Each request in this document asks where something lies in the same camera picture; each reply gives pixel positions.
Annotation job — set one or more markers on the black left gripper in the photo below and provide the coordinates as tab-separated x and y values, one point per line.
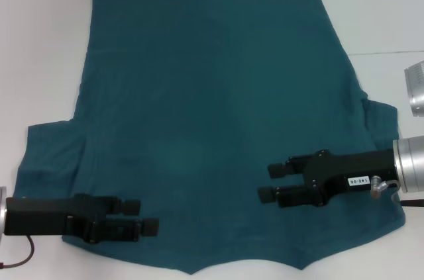
49	217

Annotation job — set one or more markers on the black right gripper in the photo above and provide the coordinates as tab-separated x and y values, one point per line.
351	174

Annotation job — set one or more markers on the blue t-shirt with white print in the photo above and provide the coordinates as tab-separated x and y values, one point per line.
205	94

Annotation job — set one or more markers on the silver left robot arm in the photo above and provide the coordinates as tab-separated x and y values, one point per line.
2	210

